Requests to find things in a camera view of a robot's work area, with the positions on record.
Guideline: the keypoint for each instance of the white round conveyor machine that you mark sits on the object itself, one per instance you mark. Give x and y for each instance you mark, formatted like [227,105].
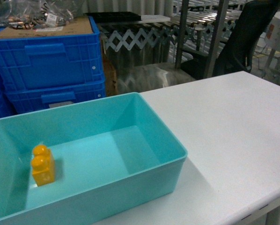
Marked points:
[272,40]

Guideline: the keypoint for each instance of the clear bag of parts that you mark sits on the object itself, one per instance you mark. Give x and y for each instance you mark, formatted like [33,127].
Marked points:
[37,14]

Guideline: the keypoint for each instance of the yellow toy block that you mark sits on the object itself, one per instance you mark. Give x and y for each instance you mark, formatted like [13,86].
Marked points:
[42,164]

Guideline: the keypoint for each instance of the grey expandable roller conveyor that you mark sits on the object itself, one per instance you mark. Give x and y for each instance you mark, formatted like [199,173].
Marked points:
[129,36]

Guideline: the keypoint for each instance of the black office chair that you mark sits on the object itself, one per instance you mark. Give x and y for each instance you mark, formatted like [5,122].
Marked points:
[238,50]

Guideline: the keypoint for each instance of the white table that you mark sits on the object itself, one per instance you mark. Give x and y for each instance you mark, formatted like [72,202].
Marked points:
[230,128]

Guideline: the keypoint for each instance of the black tray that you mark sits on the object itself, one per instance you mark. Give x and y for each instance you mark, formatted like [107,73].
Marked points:
[108,17]

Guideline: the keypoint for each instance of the blue crate bottom right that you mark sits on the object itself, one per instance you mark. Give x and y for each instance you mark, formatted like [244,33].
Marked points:
[34,100]

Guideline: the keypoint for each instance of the white foam board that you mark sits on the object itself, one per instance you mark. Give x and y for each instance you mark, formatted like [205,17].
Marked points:
[154,19]

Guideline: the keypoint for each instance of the blue crate top right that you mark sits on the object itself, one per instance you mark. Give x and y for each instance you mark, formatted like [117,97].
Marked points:
[47,58]

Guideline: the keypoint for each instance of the teal plastic box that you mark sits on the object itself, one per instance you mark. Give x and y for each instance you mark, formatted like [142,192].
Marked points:
[110,155]

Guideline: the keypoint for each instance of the brown cardboard sheet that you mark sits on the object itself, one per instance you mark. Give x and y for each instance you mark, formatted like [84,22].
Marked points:
[48,28]

